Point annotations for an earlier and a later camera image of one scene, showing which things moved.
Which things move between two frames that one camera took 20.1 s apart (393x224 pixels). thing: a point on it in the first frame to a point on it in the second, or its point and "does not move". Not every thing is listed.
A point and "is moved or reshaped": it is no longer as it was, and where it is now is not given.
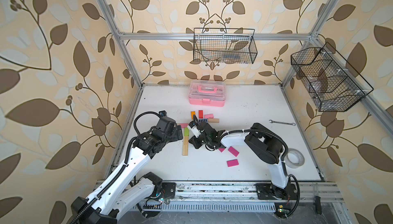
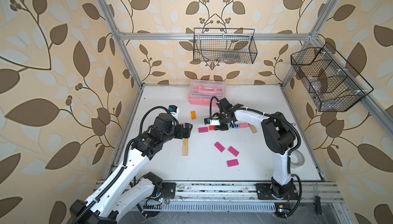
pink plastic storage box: [204, 92] does not move
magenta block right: [233, 151] does not move
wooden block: [186, 142] does not move
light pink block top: [210, 115] to [243, 125]
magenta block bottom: [232, 162] does not move
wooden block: [185, 149] does not move
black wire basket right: [330, 82] does not move
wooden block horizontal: [213, 120] is moved or reshaped
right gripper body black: [198, 141] to [223, 122]
